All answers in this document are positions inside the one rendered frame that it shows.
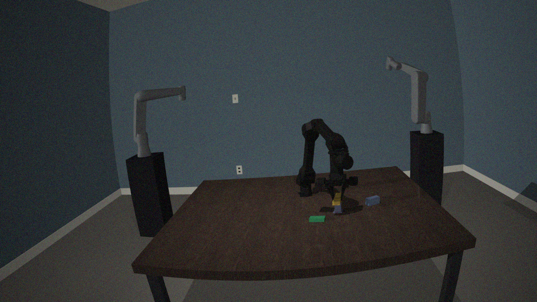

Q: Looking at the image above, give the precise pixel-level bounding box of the light blue rectangular block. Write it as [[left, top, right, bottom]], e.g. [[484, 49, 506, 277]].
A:
[[365, 195, 380, 206]]

